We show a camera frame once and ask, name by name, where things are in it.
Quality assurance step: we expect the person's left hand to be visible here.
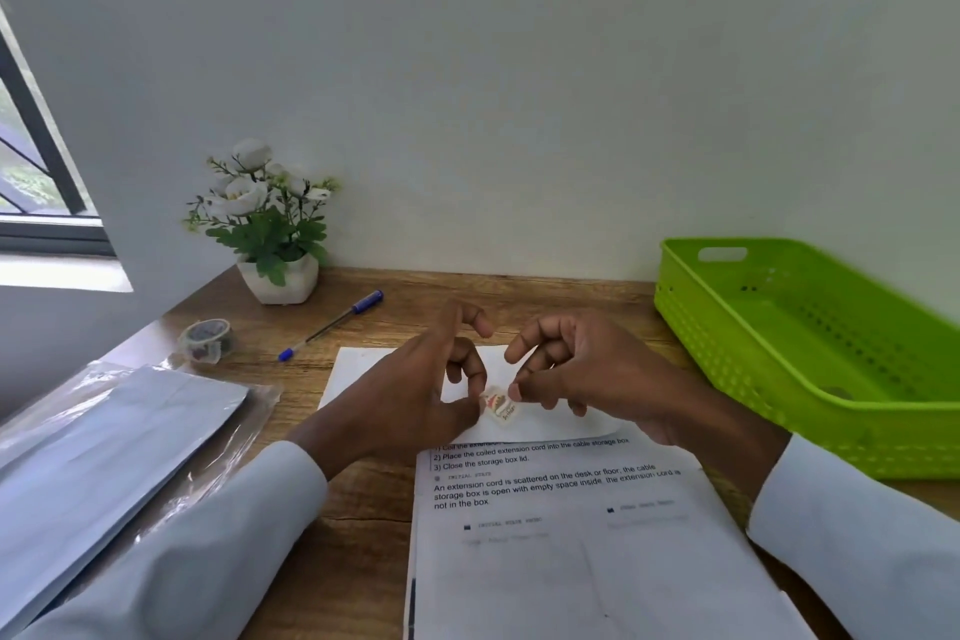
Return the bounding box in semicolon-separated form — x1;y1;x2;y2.
288;298;496;483

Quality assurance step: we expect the person's right hand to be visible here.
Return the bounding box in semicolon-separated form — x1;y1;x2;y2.
503;309;725;450

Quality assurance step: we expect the long white envelope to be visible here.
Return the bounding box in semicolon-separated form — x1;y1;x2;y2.
317;345;633;452

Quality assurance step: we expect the small patterned sticker piece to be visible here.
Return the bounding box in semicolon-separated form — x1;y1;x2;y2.
479;385;523;425

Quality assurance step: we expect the green plastic basket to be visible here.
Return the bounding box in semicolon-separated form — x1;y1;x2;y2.
653;236;960;481

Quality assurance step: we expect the patterned tape roll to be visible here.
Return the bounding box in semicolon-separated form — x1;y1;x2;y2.
178;318;235;365

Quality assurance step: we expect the stack of printed papers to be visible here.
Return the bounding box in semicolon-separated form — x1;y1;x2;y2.
403;433;819;640

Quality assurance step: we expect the plastic-wrapped white envelope pack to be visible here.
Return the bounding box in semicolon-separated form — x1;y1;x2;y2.
0;360;285;637

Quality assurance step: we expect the person's right forearm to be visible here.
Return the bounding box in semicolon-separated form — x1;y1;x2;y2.
667;399;960;640

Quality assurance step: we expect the person's left forearm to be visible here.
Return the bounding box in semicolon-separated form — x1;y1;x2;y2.
14;440;331;640

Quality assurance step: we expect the blue ballpoint pen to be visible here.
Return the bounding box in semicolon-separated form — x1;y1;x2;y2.
278;289;385;363

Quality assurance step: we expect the potted white flower plant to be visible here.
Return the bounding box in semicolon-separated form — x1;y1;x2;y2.
183;139;343;307

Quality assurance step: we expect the white window sill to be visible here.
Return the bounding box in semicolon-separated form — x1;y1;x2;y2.
0;253;135;294

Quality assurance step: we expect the black framed window with grille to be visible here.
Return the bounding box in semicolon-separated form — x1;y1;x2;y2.
0;5;118;258

